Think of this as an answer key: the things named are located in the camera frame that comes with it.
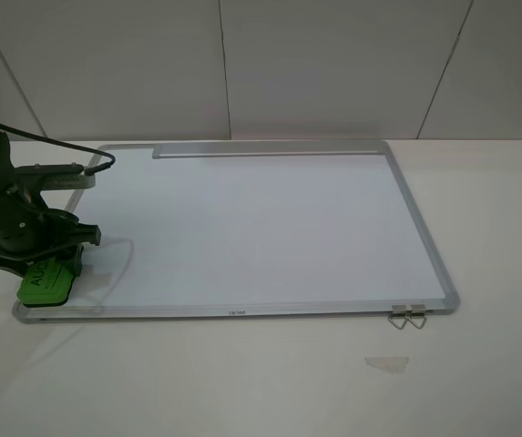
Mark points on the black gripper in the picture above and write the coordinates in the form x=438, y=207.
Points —
x=29, y=229

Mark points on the green foam whiteboard eraser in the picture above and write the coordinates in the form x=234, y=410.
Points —
x=46, y=284

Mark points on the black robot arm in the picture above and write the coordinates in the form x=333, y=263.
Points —
x=7, y=169

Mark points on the left metal hanging clip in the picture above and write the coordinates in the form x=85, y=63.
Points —
x=399, y=316

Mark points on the metal hanging clip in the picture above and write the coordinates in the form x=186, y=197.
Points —
x=417, y=316
x=399, y=316

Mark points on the clear tape piece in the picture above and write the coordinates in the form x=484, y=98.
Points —
x=390, y=365

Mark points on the right metal hanging clip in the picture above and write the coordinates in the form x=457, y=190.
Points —
x=417, y=316

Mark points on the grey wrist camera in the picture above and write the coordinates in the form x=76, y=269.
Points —
x=55, y=177

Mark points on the white whiteboard with aluminium frame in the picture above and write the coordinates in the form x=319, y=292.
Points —
x=201, y=229

